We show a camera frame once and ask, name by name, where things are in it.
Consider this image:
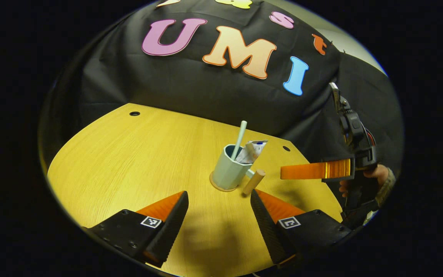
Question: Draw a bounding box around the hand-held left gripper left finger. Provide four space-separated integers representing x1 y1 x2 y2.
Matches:
82 191 189 268

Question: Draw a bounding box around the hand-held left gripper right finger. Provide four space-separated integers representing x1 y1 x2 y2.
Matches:
250 189 352 269

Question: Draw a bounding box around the round brown coaster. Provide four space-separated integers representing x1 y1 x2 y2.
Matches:
209 173 241 192

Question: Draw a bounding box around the pale blue cup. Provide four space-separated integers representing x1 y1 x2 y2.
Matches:
210 144 266 195

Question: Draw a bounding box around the pale green toothbrush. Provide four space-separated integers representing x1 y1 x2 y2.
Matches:
231 121 247 161

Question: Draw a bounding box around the wooden desktop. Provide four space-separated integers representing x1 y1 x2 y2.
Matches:
47 103 343 277

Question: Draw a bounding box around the black backdrop cloth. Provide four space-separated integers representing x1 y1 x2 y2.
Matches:
41 0 403 174

